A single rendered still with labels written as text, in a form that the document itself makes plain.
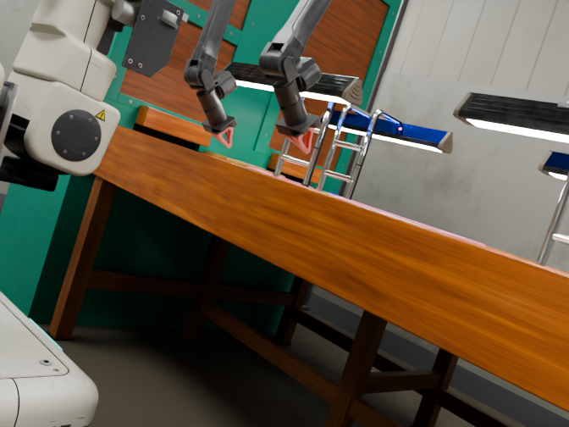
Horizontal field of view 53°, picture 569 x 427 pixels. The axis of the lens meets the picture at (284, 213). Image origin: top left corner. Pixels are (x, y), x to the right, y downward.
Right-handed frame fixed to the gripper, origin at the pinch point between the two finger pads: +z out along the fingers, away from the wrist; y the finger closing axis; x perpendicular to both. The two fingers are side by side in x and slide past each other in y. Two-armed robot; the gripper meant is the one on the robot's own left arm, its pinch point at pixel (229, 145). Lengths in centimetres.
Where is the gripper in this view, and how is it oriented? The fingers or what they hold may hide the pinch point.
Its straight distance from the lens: 182.5
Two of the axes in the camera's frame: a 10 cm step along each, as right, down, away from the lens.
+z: 3.0, 7.5, 5.8
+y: -6.6, -2.8, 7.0
